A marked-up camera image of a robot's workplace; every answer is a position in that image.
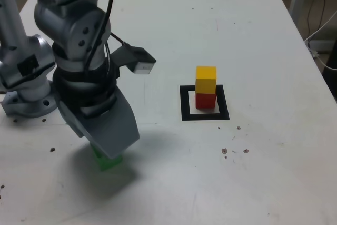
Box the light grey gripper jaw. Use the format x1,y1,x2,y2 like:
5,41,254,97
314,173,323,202
81,87,140,159

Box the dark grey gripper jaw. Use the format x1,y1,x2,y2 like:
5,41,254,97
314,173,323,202
59,101,90,142

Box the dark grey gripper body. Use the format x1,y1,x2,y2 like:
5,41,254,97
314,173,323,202
78,95,118,119

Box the green cube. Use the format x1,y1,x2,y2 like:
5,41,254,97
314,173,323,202
90,142,124,172

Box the red cube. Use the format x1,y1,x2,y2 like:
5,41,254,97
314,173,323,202
195,92,216,110

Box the yellow cube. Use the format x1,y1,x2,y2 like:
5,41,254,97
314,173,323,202
195,66,217,95

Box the black tape square outline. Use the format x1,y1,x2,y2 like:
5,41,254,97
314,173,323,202
180,84,230,121

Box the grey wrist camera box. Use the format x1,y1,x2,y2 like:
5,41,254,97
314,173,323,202
112,45,157,75

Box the white cable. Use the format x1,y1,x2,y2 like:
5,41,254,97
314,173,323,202
304,10,337,71

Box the thin black cable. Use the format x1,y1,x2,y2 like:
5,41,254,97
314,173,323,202
306,0,328,34

